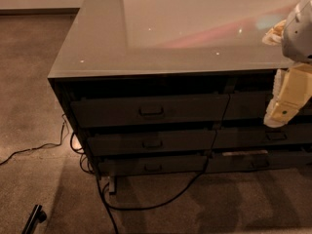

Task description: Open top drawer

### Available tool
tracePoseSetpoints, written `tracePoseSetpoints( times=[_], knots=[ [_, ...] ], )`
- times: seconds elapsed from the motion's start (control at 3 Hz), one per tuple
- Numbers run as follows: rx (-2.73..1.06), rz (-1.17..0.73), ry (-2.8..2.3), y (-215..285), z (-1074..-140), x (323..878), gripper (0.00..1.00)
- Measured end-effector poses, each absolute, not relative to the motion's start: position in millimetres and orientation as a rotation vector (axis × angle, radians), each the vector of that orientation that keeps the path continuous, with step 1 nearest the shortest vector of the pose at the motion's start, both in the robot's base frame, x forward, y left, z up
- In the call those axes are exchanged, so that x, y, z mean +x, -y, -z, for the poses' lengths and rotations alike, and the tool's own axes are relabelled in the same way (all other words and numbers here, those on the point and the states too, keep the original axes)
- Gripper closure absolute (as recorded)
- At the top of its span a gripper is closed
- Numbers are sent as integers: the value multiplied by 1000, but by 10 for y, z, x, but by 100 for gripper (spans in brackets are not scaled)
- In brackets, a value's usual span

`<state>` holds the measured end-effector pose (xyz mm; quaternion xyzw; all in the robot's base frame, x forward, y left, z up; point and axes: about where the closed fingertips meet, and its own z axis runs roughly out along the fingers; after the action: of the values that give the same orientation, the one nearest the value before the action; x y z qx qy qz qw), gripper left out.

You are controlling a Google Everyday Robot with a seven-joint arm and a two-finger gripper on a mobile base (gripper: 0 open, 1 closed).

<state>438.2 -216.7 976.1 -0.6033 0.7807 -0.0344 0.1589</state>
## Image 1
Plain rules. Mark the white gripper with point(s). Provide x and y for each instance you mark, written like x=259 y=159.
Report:
x=298 y=36

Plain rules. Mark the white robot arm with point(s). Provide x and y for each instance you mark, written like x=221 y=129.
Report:
x=296 y=41

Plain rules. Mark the grey drawer cabinet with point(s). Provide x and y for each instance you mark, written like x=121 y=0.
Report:
x=158 y=48

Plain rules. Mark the black object on floor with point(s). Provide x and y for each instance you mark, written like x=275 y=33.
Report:
x=37 y=216

